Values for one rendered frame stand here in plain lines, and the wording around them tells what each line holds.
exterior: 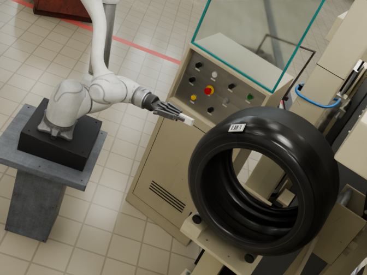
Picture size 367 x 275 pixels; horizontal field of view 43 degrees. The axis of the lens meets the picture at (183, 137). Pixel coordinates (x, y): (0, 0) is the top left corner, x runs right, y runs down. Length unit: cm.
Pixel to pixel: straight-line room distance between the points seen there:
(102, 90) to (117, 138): 195
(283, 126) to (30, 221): 165
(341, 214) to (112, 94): 111
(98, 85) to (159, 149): 113
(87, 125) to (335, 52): 135
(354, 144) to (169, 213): 195
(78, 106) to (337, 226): 135
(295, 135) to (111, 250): 163
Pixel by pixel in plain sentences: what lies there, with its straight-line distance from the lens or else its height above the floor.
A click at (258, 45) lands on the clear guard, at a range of 252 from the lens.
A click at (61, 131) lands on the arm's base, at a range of 246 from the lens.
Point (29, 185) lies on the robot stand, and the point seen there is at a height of 41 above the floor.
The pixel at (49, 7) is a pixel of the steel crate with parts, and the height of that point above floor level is 14.
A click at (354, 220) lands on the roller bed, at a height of 117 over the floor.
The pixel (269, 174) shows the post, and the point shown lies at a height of 108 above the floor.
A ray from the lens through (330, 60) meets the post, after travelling 201.
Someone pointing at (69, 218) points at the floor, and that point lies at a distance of 312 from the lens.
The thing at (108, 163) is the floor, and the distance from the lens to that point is 360.
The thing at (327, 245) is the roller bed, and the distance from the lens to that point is 227.
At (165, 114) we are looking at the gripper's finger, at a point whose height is 124.
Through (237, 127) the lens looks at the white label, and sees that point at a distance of 178.
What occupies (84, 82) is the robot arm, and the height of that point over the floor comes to 100.
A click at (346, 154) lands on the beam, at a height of 167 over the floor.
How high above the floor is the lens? 228
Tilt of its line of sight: 33 degrees down
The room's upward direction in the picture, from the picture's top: 25 degrees clockwise
